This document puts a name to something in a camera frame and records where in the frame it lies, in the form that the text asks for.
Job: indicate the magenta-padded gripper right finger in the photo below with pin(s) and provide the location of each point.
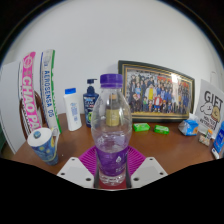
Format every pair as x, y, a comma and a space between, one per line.
150, 170

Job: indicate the beige snack packet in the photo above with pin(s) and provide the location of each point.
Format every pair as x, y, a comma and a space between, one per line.
205, 138

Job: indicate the blue patterned paper cup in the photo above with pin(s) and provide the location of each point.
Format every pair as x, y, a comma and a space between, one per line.
45, 146

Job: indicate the white printed paper bag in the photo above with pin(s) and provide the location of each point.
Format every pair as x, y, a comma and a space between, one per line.
210, 106

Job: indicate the white blue-capped lotion bottle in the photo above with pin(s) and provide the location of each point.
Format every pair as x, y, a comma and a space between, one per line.
73, 113

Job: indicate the dark blue pump bottle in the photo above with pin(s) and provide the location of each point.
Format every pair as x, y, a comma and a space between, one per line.
88, 106

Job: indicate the framed group photo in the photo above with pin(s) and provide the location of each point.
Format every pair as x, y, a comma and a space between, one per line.
160, 91

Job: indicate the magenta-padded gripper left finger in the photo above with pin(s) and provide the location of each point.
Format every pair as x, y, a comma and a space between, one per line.
75, 170

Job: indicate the white blue shuttlecock tube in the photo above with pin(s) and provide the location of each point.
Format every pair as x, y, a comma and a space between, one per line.
49, 90

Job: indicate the blue detergent bottle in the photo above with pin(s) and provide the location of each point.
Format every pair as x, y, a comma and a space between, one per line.
220, 140

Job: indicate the clear purple-capped water bottle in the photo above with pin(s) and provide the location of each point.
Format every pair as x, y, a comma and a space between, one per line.
111, 143

